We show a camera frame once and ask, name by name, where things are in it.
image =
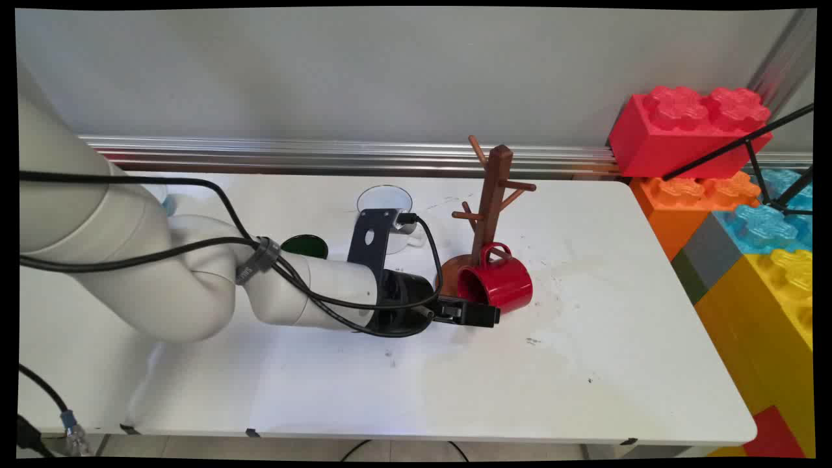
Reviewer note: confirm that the big grey toy block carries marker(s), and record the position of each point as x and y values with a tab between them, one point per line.
708	260

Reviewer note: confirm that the aluminium frame rail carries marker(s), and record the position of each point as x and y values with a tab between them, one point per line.
325	156

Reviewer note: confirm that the brown wooden mug tree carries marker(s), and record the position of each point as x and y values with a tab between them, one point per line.
495	188

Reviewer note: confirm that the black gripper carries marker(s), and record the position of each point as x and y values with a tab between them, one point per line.
403	302

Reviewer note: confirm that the big yellow toy block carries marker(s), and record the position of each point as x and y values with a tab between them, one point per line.
760	325

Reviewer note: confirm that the white mug with blue rim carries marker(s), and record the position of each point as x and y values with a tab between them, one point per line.
385	197

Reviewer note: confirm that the aluminium frame post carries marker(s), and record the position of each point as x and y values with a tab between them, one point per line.
780	58

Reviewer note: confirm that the black tripod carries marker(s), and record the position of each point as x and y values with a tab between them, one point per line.
728	146

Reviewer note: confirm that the big orange toy block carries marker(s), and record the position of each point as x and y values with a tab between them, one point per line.
676	208

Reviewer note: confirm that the red speckled mug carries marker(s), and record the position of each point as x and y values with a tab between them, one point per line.
504	279

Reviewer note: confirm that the small red toy block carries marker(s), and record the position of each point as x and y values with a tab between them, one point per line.
777	435

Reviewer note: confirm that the dark green cup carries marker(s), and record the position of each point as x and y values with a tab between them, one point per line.
305	247

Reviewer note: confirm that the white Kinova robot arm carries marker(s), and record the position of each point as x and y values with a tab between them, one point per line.
130	221

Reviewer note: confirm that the blue and white bowl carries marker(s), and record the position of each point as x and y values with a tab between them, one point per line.
169	205

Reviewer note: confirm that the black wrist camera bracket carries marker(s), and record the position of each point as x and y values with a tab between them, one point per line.
370	244

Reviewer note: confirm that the big light blue toy block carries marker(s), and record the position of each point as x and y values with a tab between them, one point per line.
760	224

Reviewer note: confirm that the big red toy block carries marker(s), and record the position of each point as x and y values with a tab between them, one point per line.
669	140

